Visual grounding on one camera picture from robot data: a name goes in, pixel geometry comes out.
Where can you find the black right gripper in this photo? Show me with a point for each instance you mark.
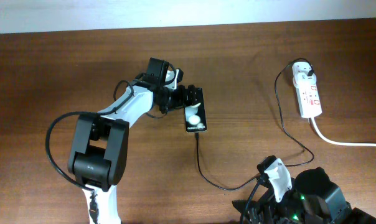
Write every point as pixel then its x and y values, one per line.
pixel 267 200

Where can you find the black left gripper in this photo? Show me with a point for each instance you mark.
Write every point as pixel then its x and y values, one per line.
pixel 180 99

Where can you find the white power strip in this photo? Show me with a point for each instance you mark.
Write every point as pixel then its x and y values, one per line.
pixel 308 100

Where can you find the black smartphone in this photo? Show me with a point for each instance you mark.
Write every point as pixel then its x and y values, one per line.
pixel 195 115

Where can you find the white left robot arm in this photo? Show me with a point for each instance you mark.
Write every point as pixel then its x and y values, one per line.
pixel 100 143

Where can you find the white usb charger plug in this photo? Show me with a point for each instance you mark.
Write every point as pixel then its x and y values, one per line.
pixel 303 74

